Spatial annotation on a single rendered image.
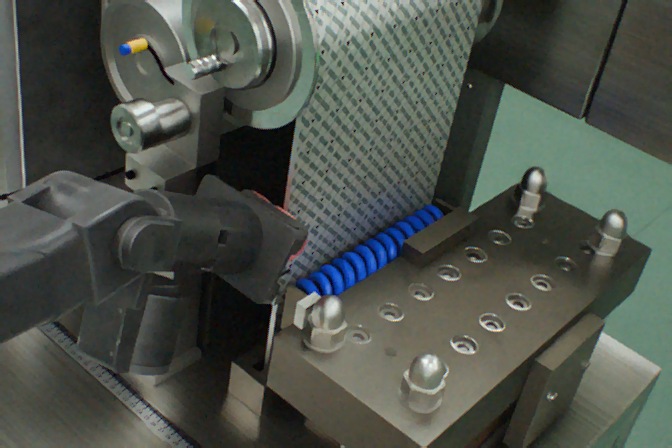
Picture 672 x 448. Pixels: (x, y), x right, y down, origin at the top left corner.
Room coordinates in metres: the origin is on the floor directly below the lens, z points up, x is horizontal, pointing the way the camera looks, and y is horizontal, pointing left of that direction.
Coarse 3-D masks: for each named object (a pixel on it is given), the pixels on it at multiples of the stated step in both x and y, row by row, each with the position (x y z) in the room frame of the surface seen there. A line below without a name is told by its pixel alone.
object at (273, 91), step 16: (192, 0) 0.69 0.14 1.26; (272, 0) 0.65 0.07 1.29; (192, 16) 0.69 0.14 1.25; (272, 16) 0.64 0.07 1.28; (288, 16) 0.64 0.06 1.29; (192, 32) 0.69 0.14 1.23; (288, 32) 0.63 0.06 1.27; (288, 48) 0.63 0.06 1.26; (288, 64) 0.63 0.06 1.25; (272, 80) 0.64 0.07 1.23; (288, 80) 0.63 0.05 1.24; (240, 96) 0.66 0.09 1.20; (256, 96) 0.65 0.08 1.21; (272, 96) 0.64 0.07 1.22
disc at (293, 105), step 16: (288, 0) 0.64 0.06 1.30; (304, 0) 0.64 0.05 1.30; (304, 16) 0.63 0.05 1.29; (304, 32) 0.63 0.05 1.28; (192, 48) 0.70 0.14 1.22; (304, 48) 0.63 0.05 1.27; (304, 64) 0.63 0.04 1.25; (304, 80) 0.63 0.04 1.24; (288, 96) 0.64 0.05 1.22; (304, 96) 0.63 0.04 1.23; (240, 112) 0.66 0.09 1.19; (256, 112) 0.65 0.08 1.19; (272, 112) 0.64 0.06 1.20; (288, 112) 0.63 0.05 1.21
